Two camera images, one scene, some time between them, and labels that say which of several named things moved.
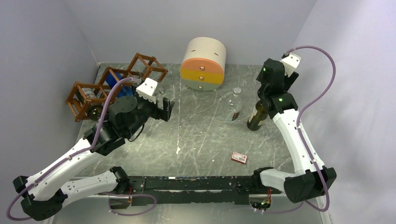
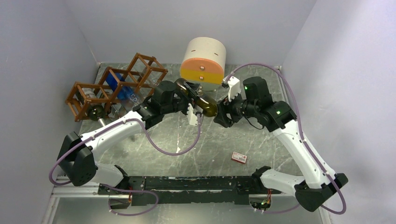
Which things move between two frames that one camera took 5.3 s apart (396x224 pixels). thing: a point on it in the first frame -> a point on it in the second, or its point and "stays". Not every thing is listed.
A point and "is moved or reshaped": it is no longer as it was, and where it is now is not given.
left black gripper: [159, 113] -> [193, 88]
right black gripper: [285, 87] -> [224, 107]
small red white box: [239, 157] stays
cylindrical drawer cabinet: [203, 66] stays
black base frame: [178, 190] stays
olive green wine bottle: [260, 113] is moved or reshaped
